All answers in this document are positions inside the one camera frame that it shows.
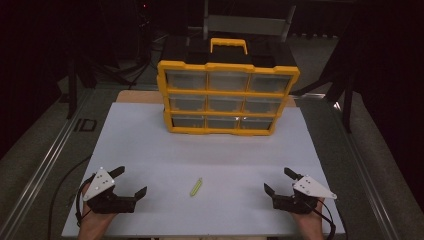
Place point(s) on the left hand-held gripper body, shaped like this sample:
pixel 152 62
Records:
pixel 110 203

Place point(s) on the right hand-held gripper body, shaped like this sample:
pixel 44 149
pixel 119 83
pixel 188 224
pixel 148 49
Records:
pixel 300 201

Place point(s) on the small green plastic stick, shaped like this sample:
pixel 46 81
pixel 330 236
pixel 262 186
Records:
pixel 196 187

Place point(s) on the clear plastic drawer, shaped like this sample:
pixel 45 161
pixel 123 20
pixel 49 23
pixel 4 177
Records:
pixel 228 81

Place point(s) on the yellow black organizer cabinet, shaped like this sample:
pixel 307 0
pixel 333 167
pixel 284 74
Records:
pixel 226 67

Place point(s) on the person's right hand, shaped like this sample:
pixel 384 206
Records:
pixel 310 220

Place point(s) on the person's left hand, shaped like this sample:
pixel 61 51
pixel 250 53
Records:
pixel 96 221

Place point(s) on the black stand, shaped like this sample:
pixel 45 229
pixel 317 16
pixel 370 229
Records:
pixel 347 110
pixel 71 96

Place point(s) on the grid of clear drawers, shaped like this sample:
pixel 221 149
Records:
pixel 270 83

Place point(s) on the grey metal stand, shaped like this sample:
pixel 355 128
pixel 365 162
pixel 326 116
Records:
pixel 246 25

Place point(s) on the aluminium rail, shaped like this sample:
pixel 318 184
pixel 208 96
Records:
pixel 363 173
pixel 46 166

